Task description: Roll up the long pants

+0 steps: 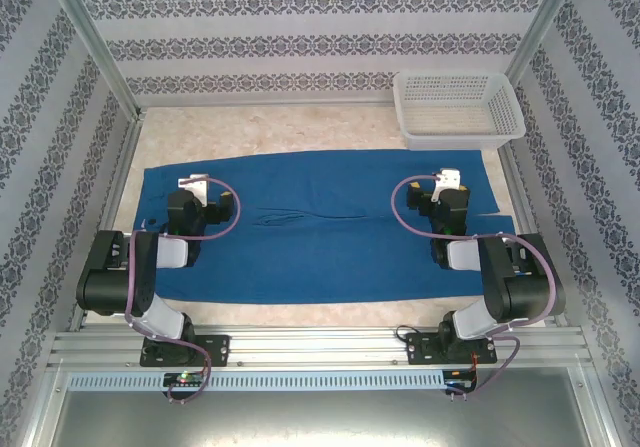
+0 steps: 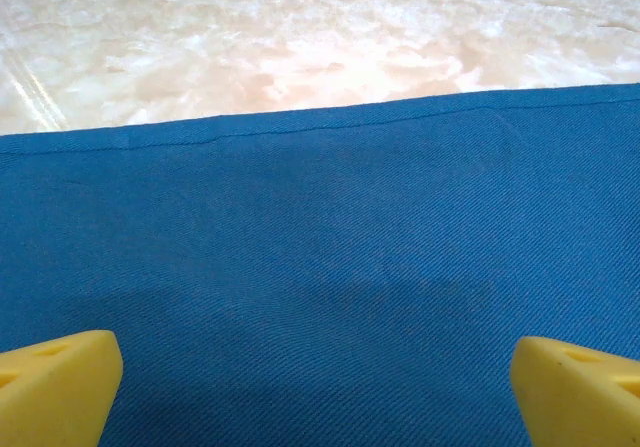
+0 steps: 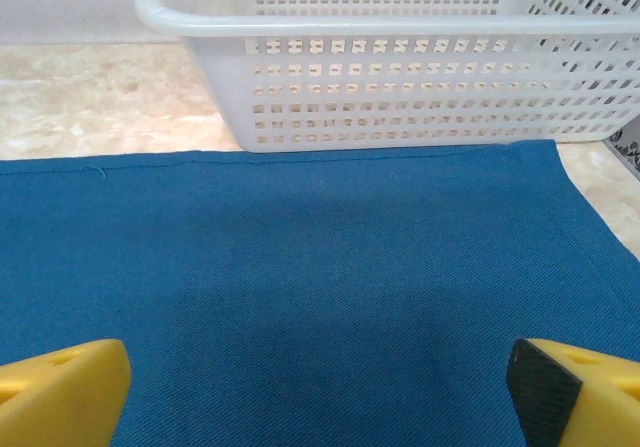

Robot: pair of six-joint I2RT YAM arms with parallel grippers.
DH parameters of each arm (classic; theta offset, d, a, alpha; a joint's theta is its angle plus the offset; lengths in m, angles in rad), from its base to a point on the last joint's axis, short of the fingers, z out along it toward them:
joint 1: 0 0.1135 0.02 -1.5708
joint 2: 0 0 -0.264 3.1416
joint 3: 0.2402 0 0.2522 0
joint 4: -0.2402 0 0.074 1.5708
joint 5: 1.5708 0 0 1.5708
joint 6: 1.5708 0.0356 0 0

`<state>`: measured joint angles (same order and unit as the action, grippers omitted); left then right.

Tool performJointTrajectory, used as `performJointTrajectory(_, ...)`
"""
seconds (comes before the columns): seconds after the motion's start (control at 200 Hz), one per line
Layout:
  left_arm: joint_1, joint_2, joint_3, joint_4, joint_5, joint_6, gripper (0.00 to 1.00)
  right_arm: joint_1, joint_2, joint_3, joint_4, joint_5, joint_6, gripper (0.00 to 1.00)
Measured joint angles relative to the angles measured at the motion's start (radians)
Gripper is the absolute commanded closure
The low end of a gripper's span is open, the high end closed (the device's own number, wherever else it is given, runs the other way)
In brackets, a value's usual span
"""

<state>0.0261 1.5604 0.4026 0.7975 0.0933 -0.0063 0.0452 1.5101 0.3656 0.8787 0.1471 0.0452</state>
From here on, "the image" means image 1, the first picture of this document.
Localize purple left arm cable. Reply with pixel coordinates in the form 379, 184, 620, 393
123, 176, 243, 406

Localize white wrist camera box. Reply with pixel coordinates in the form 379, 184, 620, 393
177, 173, 209, 205
432, 167, 461, 201

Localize white plastic mesh basket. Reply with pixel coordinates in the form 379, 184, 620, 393
392, 70, 527, 152

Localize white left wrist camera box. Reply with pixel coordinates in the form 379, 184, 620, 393
177, 173, 209, 205

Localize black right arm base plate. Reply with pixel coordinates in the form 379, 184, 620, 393
405, 331, 499, 367

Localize right small circuit board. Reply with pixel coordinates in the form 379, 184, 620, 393
445, 369, 477, 391

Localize aluminium frame post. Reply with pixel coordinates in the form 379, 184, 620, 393
42, 0, 144, 117
505, 0, 585, 88

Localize grey metal panel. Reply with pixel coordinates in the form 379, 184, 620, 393
47, 389, 609, 447

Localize aluminium mounting rail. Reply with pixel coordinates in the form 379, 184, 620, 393
47, 324, 594, 370

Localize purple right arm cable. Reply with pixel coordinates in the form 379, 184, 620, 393
390, 173, 558, 399

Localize left small circuit board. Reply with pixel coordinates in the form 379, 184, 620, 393
163, 372, 207, 388

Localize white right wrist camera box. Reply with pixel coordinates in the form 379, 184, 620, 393
432, 167, 461, 201

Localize small circuit board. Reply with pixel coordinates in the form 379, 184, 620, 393
445, 369, 477, 391
163, 372, 207, 388

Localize grey slotted cable duct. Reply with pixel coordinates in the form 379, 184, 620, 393
66, 370, 447, 393

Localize blue long pants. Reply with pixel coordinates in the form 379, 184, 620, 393
130, 149, 519, 307

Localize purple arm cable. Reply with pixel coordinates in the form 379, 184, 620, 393
390, 173, 558, 399
123, 176, 243, 406

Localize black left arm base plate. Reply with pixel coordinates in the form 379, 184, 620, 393
139, 334, 232, 368

